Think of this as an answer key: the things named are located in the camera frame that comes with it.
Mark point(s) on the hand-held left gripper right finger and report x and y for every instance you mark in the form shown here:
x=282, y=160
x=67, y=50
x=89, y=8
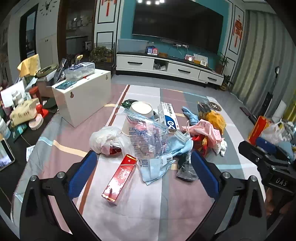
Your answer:
x=203, y=173

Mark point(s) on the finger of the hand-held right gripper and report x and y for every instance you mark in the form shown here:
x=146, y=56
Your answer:
x=254, y=154

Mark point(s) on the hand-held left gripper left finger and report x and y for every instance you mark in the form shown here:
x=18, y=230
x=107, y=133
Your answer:
x=83, y=171

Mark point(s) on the red wrapper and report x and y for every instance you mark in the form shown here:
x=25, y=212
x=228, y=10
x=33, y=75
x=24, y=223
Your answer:
x=198, y=141

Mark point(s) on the pink plastic bag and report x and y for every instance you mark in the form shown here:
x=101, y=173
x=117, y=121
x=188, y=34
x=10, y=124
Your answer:
x=208, y=129

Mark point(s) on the blue cloth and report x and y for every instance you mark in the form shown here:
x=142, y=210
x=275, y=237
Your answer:
x=190, y=115

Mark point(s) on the white and blue medicine box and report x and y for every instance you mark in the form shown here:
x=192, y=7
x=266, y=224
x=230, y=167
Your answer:
x=170, y=120

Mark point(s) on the person's right hand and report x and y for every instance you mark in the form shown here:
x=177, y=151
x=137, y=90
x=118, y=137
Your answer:
x=269, y=204

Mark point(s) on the black wrapper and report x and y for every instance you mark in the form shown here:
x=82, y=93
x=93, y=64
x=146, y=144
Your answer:
x=187, y=171

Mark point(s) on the red and orange box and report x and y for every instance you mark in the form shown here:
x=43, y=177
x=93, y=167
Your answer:
x=257, y=129

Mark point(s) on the white shopping bag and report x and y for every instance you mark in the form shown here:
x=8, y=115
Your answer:
x=274, y=134

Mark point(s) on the blue face mask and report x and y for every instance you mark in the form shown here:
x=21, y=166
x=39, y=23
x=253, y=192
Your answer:
x=180, y=146

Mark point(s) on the red carton box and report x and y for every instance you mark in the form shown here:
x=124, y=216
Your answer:
x=120, y=178

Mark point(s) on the white plastic bag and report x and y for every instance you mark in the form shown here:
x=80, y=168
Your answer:
x=104, y=139

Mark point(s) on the orange plastic bag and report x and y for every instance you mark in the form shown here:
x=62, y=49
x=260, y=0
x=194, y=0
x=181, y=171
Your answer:
x=216, y=120

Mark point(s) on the dark snack wrapper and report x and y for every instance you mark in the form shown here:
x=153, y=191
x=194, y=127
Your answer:
x=203, y=110

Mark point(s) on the clear zip bag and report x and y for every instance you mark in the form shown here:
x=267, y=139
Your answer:
x=148, y=141

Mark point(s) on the pink round container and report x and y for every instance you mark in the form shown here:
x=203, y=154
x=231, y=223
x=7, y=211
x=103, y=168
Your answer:
x=35, y=121

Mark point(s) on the white wooden box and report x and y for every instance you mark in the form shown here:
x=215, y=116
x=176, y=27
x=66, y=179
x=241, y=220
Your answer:
x=87, y=97

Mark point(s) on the small potted plant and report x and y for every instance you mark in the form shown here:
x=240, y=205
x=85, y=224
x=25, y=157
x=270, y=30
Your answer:
x=225, y=82

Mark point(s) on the tablet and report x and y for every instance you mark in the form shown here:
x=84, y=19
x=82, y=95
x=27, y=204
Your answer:
x=5, y=154

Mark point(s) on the green wrapper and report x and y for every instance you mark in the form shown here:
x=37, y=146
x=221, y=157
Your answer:
x=127, y=103

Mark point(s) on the beige sack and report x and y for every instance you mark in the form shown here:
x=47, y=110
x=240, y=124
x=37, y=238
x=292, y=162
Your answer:
x=24, y=112

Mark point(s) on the white paper cup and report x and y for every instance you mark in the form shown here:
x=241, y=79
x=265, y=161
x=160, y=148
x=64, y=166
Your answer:
x=141, y=109

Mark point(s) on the teal flat box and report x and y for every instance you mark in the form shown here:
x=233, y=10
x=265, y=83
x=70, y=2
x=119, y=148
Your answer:
x=66, y=85

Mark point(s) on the red jar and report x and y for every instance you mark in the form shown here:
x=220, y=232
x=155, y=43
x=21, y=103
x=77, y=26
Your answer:
x=35, y=93

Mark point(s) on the tall potted plant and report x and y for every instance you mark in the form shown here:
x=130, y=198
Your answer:
x=222, y=62

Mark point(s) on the clear plastic container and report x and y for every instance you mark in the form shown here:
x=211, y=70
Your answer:
x=79, y=69

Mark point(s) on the grey and yellow curtain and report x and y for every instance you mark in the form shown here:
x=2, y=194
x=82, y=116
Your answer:
x=259, y=46

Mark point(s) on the pink box and white card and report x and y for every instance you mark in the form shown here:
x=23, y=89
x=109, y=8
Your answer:
x=196, y=59

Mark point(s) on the large potted plant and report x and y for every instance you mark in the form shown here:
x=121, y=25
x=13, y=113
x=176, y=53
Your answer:
x=100, y=54

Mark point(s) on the white television cabinet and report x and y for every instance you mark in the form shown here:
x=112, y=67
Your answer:
x=134, y=63

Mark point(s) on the yellow cloth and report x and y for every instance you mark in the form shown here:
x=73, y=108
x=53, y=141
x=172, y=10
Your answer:
x=29, y=64

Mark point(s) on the red knot decoration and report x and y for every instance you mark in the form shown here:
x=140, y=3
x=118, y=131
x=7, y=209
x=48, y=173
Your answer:
x=108, y=7
x=238, y=29

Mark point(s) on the clear storage box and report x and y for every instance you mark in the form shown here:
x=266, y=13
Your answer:
x=131, y=46

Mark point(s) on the dark display cabinet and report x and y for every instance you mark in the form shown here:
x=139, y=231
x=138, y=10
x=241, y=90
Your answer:
x=76, y=27

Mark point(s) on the black television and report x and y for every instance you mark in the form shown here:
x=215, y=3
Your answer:
x=178, y=25

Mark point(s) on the wall clock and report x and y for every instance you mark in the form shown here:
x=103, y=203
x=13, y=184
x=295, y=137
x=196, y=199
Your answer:
x=48, y=5

